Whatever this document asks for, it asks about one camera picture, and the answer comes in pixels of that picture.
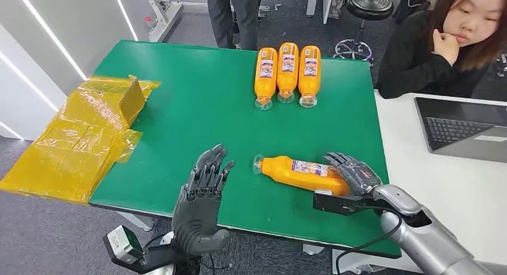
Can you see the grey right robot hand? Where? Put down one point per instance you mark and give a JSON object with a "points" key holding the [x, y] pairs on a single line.
{"points": [[356, 176]]}

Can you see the person's hand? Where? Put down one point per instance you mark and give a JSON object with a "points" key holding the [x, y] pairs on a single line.
{"points": [[446, 46]]}

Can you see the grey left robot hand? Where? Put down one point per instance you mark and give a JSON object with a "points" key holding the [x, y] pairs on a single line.
{"points": [[196, 217]]}

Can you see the orange bottle with clear cap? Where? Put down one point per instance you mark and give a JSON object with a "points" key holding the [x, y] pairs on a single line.
{"points": [[287, 69], [309, 73], [265, 73], [301, 174]]}

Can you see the small red capped bottle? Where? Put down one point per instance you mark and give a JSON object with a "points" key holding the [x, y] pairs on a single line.
{"points": [[148, 21]]}

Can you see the seated person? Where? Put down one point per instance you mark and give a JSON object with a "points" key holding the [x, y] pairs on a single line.
{"points": [[412, 63]]}

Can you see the white table foot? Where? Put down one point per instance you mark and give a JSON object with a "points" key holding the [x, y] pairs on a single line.
{"points": [[136, 221], [313, 249]]}

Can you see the dark grey laptop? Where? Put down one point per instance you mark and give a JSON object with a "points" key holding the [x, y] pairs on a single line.
{"points": [[463, 126]]}

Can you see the green table mat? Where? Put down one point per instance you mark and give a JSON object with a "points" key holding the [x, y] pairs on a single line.
{"points": [[221, 138]]}

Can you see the black round stool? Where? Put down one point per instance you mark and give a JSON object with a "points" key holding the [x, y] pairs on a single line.
{"points": [[368, 6]]}

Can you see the grey patterned bag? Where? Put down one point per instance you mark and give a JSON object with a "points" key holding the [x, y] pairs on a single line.
{"points": [[336, 6]]}

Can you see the yellow film wrapped cardboard box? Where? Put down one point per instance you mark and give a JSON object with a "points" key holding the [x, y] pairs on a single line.
{"points": [[79, 146]]}

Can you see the white desk leg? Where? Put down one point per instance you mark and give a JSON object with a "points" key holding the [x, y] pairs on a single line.
{"points": [[317, 2]]}

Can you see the standing person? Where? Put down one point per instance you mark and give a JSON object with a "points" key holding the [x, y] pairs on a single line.
{"points": [[233, 15]]}

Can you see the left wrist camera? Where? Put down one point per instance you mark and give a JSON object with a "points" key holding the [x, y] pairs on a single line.
{"points": [[123, 245]]}

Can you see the white metal stand frame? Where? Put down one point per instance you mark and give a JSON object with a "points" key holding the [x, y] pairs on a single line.
{"points": [[166, 17]]}

